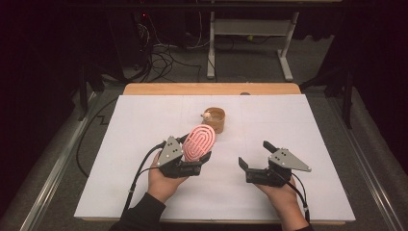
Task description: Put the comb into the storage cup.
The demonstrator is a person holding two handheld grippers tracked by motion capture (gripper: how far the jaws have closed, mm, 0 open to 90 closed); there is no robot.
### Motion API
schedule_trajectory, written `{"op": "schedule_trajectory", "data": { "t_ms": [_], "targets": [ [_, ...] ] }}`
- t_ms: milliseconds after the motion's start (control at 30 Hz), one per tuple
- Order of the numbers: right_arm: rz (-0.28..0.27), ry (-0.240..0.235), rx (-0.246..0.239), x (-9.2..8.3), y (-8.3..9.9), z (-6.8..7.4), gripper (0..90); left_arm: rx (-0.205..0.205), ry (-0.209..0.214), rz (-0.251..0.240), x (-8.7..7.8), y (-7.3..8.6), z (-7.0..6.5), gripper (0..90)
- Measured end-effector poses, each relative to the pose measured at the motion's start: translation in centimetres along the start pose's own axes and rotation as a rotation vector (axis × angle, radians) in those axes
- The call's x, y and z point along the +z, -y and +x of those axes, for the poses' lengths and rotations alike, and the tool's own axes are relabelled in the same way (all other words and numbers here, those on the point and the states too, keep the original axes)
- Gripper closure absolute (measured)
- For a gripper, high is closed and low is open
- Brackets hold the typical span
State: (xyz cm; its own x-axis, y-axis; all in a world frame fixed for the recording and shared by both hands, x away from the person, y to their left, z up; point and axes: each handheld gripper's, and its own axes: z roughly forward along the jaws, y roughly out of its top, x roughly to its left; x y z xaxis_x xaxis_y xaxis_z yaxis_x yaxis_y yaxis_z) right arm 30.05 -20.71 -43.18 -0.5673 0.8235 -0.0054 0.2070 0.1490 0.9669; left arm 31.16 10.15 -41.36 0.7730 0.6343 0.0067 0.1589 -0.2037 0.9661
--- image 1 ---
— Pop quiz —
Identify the long black floor cable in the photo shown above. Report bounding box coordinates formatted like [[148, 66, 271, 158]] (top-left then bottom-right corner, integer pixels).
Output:
[[75, 97, 119, 179]]

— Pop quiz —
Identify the metal floor rail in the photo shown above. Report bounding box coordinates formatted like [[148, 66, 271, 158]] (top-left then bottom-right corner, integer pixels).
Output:
[[18, 91, 98, 231], [326, 95, 403, 231]]

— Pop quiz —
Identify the white metal desk frame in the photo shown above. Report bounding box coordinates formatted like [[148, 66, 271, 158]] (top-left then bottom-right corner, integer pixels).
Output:
[[205, 11, 301, 82]]

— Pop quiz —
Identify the tangle of floor cables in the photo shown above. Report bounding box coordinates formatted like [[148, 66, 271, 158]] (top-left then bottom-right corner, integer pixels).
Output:
[[126, 12, 214, 85]]

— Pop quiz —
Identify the pink hairbrush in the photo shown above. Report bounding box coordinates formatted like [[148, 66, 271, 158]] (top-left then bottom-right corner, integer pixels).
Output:
[[181, 123, 217, 163]]

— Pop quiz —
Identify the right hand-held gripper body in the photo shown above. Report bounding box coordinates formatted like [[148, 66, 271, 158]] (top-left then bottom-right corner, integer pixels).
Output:
[[244, 147, 313, 189]]

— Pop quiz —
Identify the wooden cup with small figurine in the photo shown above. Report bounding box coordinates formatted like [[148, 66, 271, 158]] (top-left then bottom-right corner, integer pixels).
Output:
[[200, 106, 227, 135]]

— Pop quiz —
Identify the left hand-held gripper cable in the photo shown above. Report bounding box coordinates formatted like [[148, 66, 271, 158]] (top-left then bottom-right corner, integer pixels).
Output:
[[122, 140, 168, 214]]

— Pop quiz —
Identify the person's left hand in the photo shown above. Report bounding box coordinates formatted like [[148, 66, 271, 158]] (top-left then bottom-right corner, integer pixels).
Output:
[[146, 151, 190, 204]]

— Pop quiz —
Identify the white table sheet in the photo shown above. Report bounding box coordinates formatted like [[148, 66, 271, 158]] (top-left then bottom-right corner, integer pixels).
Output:
[[73, 93, 357, 222]]

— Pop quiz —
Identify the black metal stand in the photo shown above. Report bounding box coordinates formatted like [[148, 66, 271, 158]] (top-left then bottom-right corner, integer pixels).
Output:
[[299, 62, 355, 130], [76, 62, 107, 122]]

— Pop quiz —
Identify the hand-held gripper cable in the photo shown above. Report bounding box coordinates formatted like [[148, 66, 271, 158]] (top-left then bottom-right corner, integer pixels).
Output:
[[122, 140, 168, 214], [282, 172, 312, 224]]

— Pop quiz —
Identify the person's right hand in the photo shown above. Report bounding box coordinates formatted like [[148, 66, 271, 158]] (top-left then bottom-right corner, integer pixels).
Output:
[[255, 179, 310, 223]]

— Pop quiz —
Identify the right hand-held gripper cable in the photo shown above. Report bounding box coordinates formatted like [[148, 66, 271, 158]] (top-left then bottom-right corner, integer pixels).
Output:
[[282, 172, 312, 224]]

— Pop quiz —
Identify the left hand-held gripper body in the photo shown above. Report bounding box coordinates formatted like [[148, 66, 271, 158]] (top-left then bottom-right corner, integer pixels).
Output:
[[156, 136, 205, 180]]

